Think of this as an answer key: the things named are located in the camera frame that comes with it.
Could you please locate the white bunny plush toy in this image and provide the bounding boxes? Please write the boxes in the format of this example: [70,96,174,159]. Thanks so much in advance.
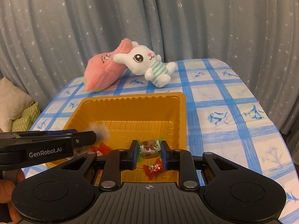
[113,41,177,88]

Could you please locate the pink plush toy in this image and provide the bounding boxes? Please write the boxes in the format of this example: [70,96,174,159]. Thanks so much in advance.
[84,38,133,93]

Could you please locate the small red candy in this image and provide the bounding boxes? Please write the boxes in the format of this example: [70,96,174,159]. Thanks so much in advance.
[143,158,164,180]

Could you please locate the blue checked tablecloth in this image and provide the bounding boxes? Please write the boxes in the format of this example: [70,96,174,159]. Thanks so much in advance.
[22,58,299,224]

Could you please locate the person's left hand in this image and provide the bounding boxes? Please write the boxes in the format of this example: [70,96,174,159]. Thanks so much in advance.
[1,169,25,223]

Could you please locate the green brown candy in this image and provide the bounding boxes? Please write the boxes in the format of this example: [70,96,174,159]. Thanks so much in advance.
[137,138,163,163]

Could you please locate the grey star curtain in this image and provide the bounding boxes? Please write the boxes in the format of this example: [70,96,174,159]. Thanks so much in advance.
[1,0,298,134]

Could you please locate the large red snack packet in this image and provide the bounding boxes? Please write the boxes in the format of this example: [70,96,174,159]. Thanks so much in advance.
[90,143,112,156]

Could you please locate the beige cushion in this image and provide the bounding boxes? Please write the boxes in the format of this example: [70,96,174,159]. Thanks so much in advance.
[0,77,33,132]

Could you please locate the green chevron cushion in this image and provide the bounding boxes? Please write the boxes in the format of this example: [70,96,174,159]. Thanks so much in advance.
[12,102,41,132]

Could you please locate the clear dark snack packet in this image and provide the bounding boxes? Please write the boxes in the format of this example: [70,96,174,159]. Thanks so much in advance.
[74,123,109,156]

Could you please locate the orange plastic tray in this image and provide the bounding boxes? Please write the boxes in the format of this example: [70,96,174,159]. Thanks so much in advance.
[45,91,188,183]

